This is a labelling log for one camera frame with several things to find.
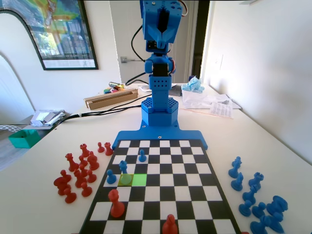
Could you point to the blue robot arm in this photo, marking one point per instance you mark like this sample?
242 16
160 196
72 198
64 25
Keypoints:
159 97

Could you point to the printed paper sheet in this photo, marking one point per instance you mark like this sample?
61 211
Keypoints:
221 110

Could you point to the blue bishop chess piece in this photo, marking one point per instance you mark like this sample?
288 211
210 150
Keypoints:
250 195

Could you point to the green plastic bin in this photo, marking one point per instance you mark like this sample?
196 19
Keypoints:
23 139

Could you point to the red pawn on board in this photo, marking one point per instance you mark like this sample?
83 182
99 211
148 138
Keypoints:
116 206

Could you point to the pile of grey papers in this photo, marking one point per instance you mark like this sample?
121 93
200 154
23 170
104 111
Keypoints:
46 117

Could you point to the blue tall chess piece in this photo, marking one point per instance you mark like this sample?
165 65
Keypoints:
123 167
276 221
260 225

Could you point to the blue king chess piece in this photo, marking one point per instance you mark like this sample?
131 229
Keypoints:
235 168

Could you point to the black framed poster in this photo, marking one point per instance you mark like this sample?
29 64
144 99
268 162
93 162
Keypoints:
61 34

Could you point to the red queen chess piece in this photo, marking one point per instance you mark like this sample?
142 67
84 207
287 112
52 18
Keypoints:
71 163

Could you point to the clear plastic bag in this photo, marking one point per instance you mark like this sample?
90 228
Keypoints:
200 100

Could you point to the blue knight chess piece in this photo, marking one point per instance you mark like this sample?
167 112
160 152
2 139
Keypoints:
276 206
237 182

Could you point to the white paper sheet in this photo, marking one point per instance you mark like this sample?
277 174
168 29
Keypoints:
145 88

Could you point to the red tall chess piece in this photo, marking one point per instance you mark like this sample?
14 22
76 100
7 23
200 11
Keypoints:
79 180

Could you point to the red bishop chess piece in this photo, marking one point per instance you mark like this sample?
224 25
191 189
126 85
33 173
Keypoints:
92 162
169 225

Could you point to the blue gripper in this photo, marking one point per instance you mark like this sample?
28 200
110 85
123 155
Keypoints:
161 36

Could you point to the blue rook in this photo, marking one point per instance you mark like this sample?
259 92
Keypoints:
256 181

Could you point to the bag of blue masks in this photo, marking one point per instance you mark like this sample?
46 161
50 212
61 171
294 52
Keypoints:
193 84

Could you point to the long cardboard box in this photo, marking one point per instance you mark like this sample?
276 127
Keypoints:
109 98

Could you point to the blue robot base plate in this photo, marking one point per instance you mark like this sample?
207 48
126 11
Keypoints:
136 135

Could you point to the black white chess board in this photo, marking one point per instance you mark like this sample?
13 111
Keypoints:
170 185

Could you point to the red knight chess piece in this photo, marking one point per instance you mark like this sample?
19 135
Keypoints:
61 185

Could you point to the grey notebook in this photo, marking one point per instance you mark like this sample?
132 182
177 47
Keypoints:
176 90

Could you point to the colourful marker pens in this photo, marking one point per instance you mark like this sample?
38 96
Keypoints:
114 88

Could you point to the blue pawn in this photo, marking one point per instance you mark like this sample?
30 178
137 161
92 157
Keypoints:
111 178
259 210
245 208
142 156

